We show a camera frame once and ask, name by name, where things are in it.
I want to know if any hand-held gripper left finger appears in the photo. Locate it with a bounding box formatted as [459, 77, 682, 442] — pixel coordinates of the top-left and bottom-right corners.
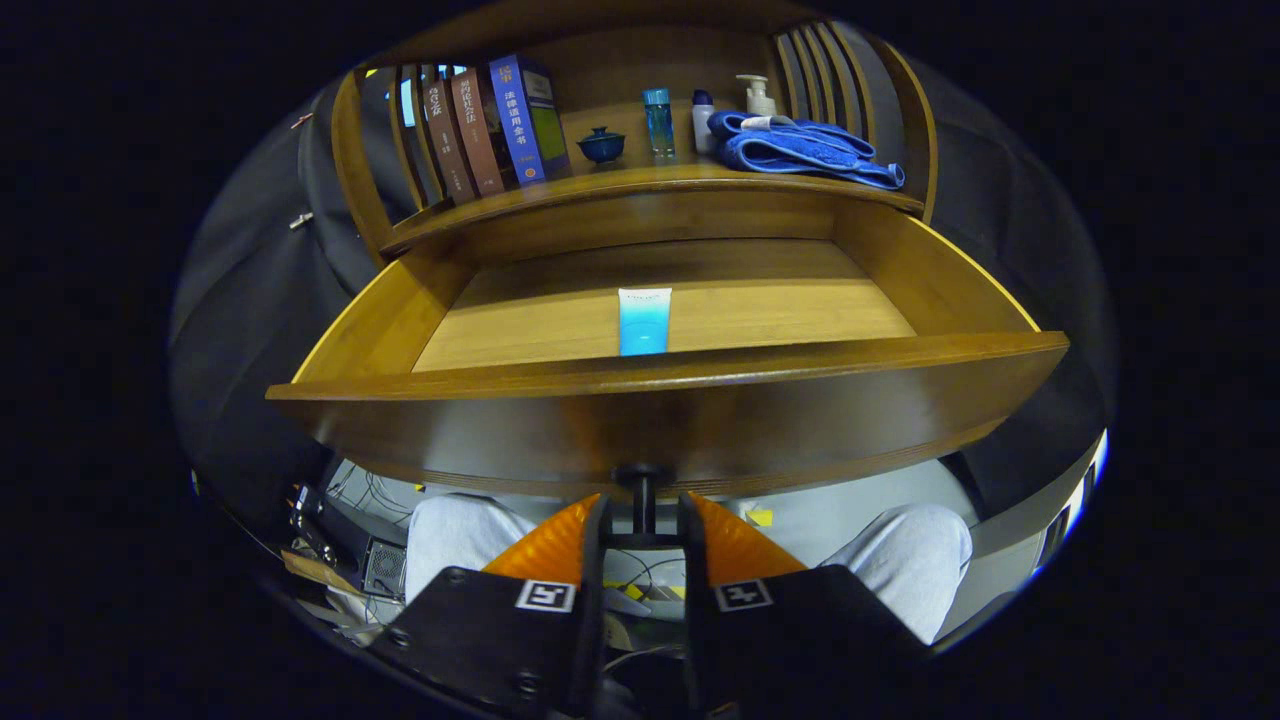
[370, 492, 613, 719]

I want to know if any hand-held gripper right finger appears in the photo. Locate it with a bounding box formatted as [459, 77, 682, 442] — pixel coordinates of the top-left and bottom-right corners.
[678, 491, 936, 719]

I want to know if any wooden drawer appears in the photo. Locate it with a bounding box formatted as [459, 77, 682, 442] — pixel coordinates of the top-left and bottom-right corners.
[265, 195, 1071, 546]

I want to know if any blue squeeze tube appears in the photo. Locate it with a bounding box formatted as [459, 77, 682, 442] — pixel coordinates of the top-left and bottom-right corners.
[618, 287, 673, 357]

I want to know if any wooden countertop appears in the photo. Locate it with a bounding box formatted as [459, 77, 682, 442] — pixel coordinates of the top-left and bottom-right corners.
[385, 100, 926, 251]

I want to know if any wooden cabinet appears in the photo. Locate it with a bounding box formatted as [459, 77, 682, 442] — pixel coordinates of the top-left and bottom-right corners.
[330, 0, 941, 266]

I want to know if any person's left leg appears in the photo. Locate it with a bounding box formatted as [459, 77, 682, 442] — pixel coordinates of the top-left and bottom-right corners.
[405, 493, 541, 601]

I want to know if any person's leg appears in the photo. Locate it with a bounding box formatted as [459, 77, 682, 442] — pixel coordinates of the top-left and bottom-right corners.
[820, 503, 973, 644]
[405, 493, 541, 601]

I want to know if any black vented box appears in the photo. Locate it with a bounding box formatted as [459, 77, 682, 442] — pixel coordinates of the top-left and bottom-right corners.
[362, 537, 409, 599]

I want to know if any person's right leg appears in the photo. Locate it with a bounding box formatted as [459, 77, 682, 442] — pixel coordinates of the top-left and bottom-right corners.
[820, 503, 973, 644]

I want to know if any folded blue towel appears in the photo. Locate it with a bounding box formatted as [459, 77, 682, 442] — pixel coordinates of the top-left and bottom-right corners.
[707, 110, 906, 191]

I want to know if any dark blue lidded cup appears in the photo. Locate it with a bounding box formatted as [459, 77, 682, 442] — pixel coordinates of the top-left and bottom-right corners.
[577, 126, 627, 165]

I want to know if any dark brown book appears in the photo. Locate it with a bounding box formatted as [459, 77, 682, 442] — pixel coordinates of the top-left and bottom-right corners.
[418, 80, 479, 204]

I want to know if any reddish brown book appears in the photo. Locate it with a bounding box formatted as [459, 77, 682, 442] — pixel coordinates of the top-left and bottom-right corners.
[450, 70, 509, 197]

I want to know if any blue book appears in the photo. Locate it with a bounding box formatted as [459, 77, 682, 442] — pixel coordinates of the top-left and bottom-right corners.
[488, 54, 573, 187]

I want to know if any teal glass bottle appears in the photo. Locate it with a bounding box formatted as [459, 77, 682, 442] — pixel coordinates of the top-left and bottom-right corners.
[643, 88, 676, 159]

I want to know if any tangle of floor cables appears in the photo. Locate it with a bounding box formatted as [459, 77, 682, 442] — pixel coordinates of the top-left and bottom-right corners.
[325, 462, 421, 521]

